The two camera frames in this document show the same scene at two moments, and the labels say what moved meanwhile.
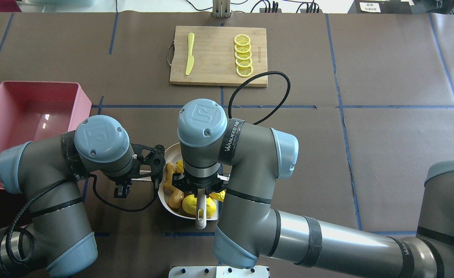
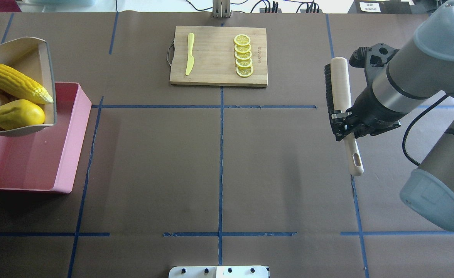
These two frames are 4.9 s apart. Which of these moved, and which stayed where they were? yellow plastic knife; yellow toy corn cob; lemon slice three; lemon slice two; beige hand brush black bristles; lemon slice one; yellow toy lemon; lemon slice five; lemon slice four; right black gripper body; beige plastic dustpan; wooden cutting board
Moved: beige plastic dustpan; right black gripper body; yellow toy lemon; beige hand brush black bristles; yellow toy corn cob
Stayed: lemon slice two; wooden cutting board; lemon slice five; lemon slice four; lemon slice one; lemon slice three; yellow plastic knife
